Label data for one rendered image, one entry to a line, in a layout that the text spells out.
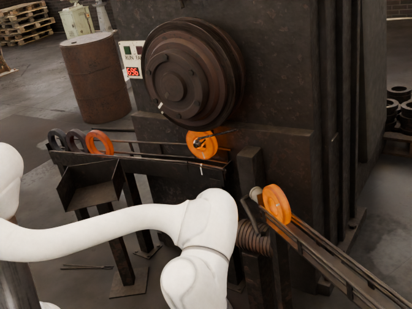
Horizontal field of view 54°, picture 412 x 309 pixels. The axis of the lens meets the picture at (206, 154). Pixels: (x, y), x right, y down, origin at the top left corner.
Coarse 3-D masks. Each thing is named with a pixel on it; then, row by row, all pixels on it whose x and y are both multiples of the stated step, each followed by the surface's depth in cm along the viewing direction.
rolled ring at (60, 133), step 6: (48, 132) 248; (54, 132) 244; (60, 132) 243; (48, 138) 251; (54, 138) 252; (60, 138) 243; (54, 144) 253; (66, 144) 243; (60, 150) 253; (66, 150) 246
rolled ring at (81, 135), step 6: (72, 132) 234; (78, 132) 232; (66, 138) 240; (72, 138) 241; (78, 138) 233; (84, 138) 232; (72, 144) 242; (84, 144) 233; (72, 150) 243; (78, 150) 243
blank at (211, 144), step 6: (192, 132) 181; (198, 132) 179; (204, 132) 177; (210, 132) 178; (186, 138) 185; (192, 138) 183; (210, 138) 177; (192, 144) 185; (210, 144) 178; (216, 144) 179; (192, 150) 187; (198, 150) 184; (204, 150) 182; (210, 150) 180; (216, 150) 181; (198, 156) 186; (204, 156) 184; (210, 156) 182
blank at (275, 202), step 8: (272, 184) 150; (264, 192) 153; (272, 192) 146; (280, 192) 145; (264, 200) 156; (272, 200) 153; (280, 200) 143; (272, 208) 153; (280, 208) 144; (288, 208) 143; (280, 216) 146; (288, 216) 144
